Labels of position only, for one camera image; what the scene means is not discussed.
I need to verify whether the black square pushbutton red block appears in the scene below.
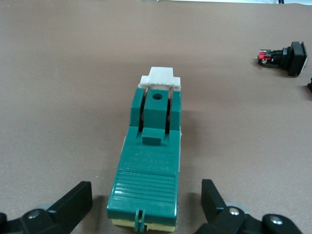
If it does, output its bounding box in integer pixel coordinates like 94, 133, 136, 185
255, 40, 309, 78

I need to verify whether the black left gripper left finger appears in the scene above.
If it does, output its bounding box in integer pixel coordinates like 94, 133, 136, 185
0, 180, 94, 234

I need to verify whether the green load switch white handle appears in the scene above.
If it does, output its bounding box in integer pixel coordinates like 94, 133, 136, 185
106, 66, 183, 233

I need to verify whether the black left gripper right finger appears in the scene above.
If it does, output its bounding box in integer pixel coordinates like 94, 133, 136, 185
195, 179, 312, 234

